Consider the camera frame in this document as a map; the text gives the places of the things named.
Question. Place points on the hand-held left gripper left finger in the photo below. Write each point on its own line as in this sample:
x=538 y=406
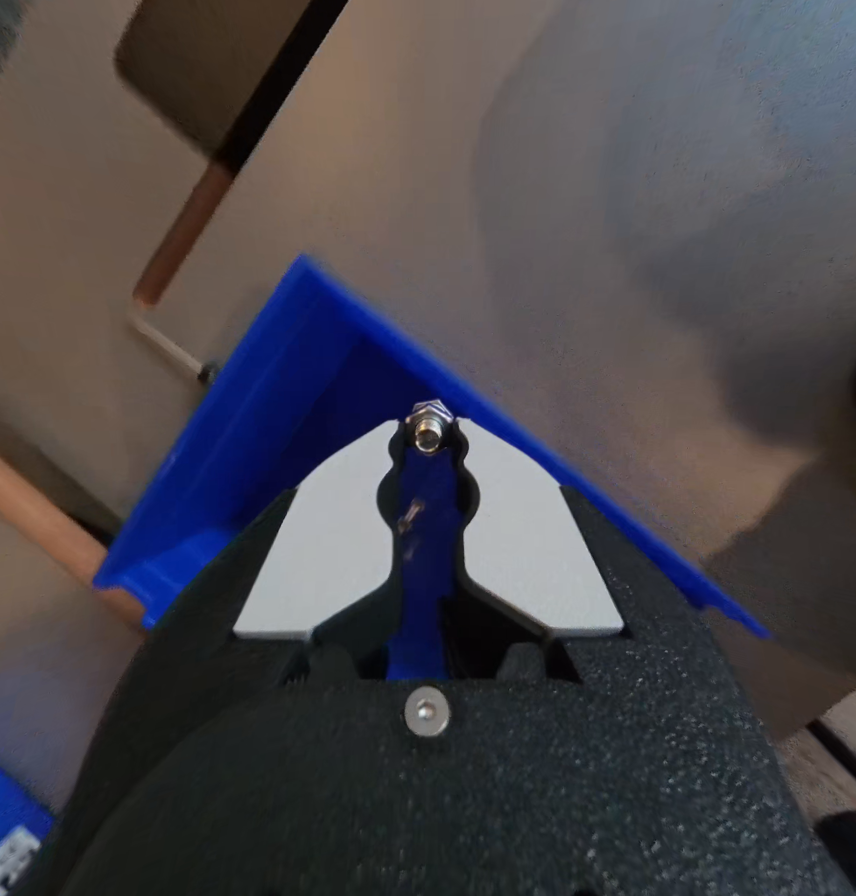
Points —
x=330 y=546

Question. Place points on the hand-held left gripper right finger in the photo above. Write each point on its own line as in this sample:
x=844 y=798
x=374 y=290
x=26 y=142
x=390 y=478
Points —
x=533 y=546

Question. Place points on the blue plastic bin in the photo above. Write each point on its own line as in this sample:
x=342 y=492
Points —
x=274 y=434

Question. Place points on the silver hex bolt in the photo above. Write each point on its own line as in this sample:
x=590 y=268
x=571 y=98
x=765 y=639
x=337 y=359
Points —
x=429 y=432

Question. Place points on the small blue labelled box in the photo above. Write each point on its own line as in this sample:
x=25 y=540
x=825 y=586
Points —
x=4 y=812

